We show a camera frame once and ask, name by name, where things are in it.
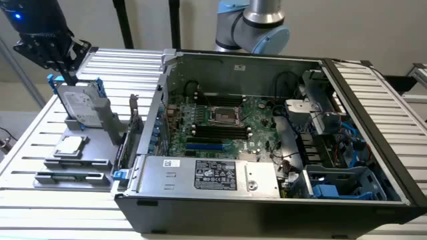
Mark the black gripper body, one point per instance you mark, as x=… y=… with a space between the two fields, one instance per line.
x=36 y=22

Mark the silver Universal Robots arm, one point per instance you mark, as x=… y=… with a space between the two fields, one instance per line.
x=257 y=15

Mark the silver CPU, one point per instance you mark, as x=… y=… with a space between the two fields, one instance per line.
x=71 y=146

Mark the black RAM slot bank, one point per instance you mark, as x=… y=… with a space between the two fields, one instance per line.
x=223 y=100

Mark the black expansion slot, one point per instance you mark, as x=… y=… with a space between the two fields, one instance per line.
x=203 y=140

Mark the CPU socket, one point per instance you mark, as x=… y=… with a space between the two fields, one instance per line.
x=225 y=115

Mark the blue expansion slot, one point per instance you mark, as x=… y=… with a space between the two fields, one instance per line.
x=204 y=146

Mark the black RAM slot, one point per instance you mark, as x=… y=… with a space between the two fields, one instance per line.
x=221 y=130
x=222 y=133
x=221 y=127
x=222 y=136

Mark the silver hard disk blue carrier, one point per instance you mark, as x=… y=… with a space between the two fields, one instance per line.
x=80 y=105

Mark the black stand pole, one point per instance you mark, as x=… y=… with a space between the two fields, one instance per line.
x=174 y=22
x=124 y=22

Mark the graphics card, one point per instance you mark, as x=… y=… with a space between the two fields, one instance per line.
x=132 y=125

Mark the grey parts rack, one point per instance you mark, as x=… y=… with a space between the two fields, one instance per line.
x=100 y=150

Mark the green RAM stick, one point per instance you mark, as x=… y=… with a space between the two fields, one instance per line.
x=67 y=177

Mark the blue case latch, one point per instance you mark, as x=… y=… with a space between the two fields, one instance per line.
x=120 y=176

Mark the white case sticker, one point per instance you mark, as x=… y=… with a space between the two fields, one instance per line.
x=239 y=67

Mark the silver power supply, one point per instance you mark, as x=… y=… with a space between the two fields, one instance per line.
x=154 y=180

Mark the socket locking lever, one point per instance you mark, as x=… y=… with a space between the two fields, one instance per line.
x=245 y=118

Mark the coin cell battery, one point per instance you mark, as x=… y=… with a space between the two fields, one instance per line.
x=262 y=105

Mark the green motherboard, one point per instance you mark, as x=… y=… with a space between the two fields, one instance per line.
x=261 y=136

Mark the silver chipset heat sink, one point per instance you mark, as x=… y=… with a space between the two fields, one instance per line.
x=249 y=158

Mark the silver metal drive cage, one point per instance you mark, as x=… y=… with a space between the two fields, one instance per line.
x=321 y=85

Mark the black open PC case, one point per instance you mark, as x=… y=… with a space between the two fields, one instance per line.
x=234 y=215

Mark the blue disk bay clip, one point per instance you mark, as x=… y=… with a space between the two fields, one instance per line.
x=325 y=191

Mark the grey disk bay cage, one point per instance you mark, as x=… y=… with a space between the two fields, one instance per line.
x=354 y=175

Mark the black box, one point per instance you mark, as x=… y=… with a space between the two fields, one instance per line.
x=401 y=85

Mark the grey metal bracket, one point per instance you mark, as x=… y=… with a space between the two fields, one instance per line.
x=301 y=110

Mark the black air duct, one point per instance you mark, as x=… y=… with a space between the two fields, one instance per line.
x=317 y=150

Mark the aluminium frame profile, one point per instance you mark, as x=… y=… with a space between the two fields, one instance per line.
x=418 y=72

